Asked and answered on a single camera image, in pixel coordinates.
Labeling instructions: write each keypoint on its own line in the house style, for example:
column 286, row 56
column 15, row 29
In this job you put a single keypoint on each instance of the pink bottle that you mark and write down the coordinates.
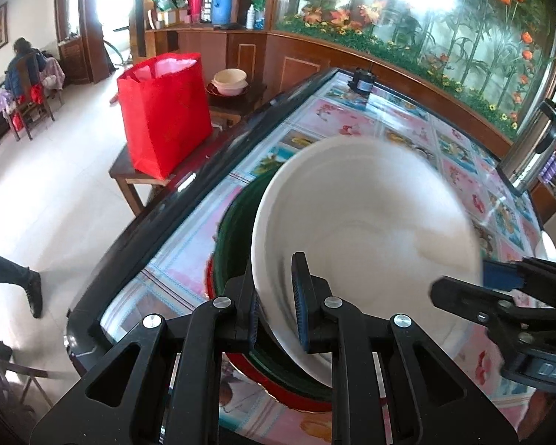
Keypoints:
column 194, row 5

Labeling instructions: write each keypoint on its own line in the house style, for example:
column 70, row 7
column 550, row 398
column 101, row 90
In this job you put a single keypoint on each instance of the wooden chair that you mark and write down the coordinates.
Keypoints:
column 28, row 106

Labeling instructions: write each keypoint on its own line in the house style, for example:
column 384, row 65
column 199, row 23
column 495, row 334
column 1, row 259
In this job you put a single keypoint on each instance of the black cylindrical device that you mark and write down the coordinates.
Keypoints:
column 362, row 81

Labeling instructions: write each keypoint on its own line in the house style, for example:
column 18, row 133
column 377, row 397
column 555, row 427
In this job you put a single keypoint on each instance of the small wooden side table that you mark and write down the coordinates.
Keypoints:
column 241, row 104

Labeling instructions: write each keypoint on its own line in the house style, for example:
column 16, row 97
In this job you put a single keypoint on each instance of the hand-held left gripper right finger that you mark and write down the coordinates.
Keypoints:
column 300, row 296

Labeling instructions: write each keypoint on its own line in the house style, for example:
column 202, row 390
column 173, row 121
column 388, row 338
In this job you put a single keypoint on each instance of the blue plastic bottle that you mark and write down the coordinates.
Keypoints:
column 260, row 19

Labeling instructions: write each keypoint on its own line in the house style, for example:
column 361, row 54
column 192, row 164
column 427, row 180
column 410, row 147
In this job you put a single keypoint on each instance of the red fabric bag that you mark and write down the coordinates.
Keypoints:
column 167, row 120

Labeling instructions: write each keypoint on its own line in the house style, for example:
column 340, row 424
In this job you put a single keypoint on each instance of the dark red plate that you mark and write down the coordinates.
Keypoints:
column 210, row 90

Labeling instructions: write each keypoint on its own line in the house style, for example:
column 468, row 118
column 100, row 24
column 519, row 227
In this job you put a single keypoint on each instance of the blue thermos jug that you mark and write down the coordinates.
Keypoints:
column 222, row 2

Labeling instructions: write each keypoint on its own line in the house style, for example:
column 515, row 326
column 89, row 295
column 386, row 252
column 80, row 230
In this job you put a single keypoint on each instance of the dark wooden stool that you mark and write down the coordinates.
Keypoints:
column 125, row 172

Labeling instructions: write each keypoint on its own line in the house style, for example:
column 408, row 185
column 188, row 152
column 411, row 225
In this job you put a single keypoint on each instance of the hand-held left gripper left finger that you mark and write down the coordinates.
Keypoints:
column 255, row 322

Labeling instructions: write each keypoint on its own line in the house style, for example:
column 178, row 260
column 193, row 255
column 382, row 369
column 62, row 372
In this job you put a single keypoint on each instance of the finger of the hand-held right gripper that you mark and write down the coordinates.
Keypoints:
column 505, row 274
column 468, row 301

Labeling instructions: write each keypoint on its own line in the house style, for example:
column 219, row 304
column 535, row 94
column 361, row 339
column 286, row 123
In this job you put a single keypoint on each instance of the glass table with floral print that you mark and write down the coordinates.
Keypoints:
column 352, row 120

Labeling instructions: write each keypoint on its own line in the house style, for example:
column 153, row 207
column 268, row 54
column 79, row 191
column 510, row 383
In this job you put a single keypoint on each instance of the white plastic bottle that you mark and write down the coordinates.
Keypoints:
column 250, row 17

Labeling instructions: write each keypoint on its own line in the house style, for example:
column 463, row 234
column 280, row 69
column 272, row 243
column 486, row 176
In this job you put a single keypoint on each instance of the wooden cabinet counter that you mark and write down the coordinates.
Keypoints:
column 301, row 65

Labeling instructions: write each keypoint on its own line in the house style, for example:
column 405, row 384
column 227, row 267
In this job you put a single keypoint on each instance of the red glass plate gold rim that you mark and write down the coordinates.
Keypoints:
column 301, row 399

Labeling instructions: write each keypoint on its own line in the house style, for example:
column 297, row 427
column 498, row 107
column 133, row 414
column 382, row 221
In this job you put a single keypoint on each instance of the black thermos pot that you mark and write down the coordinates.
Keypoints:
column 206, row 4

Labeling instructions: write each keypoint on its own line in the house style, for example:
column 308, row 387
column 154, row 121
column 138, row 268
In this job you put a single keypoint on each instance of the wooden door frame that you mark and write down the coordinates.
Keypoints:
column 90, row 32

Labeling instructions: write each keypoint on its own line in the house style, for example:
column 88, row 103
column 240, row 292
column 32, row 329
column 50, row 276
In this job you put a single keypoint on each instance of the white bowl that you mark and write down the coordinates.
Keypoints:
column 366, row 222

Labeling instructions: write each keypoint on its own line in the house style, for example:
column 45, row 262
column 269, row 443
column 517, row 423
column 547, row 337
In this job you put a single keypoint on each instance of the green packet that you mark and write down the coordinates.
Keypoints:
column 162, row 0

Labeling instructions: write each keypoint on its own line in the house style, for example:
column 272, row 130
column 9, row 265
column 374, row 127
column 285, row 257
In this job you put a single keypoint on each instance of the dark green bowl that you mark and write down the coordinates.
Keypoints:
column 234, row 241

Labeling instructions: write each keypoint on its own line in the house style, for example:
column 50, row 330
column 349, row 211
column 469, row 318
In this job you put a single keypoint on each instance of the stainless steel kettle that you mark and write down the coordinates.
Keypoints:
column 530, row 148

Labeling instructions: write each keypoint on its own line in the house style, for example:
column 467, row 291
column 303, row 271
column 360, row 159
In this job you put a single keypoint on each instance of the cream bowl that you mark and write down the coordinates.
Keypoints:
column 230, row 91
column 230, row 76

